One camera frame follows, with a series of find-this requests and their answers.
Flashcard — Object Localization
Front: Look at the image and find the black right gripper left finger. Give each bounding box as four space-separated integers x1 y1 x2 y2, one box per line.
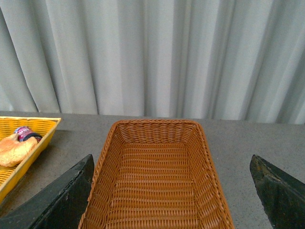
0 154 94 229

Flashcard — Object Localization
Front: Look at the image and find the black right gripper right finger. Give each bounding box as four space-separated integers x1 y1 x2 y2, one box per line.
250 155 305 229

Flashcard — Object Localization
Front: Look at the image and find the yellow wicker basket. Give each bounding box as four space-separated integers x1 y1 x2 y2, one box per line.
0 116 61 201

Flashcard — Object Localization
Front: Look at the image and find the brown wicker basket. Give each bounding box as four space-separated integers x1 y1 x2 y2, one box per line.
79 119 234 229

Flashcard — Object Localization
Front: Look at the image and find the golden bread loaf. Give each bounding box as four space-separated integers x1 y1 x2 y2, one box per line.
0 134 38 167

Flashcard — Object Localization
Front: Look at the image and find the red labelled bottle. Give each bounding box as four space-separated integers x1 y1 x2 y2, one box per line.
14 126 42 142

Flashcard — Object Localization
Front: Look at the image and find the grey curtain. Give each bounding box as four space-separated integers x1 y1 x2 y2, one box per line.
0 0 305 124

